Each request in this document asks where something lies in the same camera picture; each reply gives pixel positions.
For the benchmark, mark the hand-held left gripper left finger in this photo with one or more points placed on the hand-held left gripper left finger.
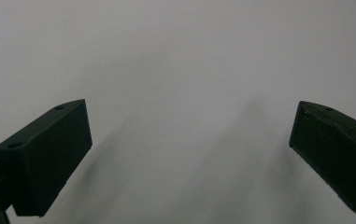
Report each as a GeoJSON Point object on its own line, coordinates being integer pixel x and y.
{"type": "Point", "coordinates": [45, 158]}

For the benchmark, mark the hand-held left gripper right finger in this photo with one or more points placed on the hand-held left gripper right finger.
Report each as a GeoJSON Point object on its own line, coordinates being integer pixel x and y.
{"type": "Point", "coordinates": [337, 155]}

